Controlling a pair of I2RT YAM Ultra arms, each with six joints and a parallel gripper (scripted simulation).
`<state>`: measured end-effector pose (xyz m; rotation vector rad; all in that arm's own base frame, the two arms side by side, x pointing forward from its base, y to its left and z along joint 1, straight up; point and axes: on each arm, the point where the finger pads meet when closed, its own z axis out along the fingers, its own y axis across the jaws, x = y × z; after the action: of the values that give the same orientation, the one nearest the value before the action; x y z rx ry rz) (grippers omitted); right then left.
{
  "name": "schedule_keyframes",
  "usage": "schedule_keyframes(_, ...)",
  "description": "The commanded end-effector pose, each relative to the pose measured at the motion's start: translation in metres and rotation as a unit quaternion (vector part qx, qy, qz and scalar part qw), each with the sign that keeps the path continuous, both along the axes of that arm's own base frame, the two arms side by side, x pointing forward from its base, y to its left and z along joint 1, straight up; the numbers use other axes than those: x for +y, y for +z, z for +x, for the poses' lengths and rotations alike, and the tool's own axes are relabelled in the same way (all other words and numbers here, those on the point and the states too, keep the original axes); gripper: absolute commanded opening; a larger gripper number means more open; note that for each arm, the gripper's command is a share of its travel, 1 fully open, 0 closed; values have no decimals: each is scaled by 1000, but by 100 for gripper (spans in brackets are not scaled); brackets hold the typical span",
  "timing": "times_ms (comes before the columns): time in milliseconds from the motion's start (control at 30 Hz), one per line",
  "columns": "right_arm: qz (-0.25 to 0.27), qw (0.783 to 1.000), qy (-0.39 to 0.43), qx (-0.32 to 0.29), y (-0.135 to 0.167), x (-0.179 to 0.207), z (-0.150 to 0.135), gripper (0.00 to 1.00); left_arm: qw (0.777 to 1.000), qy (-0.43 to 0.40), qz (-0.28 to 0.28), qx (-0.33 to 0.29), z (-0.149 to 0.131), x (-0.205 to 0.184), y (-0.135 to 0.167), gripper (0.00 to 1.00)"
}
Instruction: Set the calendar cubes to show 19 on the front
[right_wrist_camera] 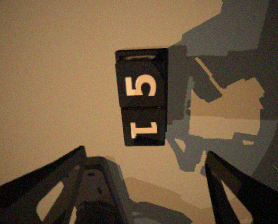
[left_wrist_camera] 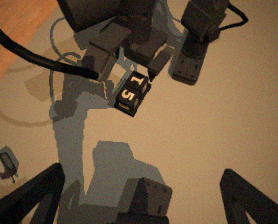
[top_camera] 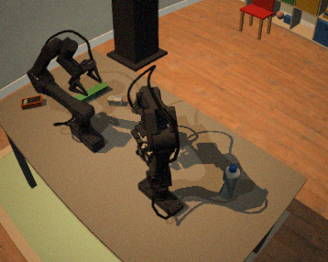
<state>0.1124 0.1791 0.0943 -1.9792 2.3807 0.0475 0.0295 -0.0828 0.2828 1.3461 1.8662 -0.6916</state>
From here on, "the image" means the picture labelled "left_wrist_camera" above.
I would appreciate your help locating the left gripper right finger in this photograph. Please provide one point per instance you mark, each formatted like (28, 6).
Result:
(239, 195)

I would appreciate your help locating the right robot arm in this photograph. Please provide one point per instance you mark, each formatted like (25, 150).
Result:
(201, 17)

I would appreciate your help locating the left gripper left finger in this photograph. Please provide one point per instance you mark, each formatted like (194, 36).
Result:
(44, 190)

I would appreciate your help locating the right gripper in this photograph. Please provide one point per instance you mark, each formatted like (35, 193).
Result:
(139, 40)

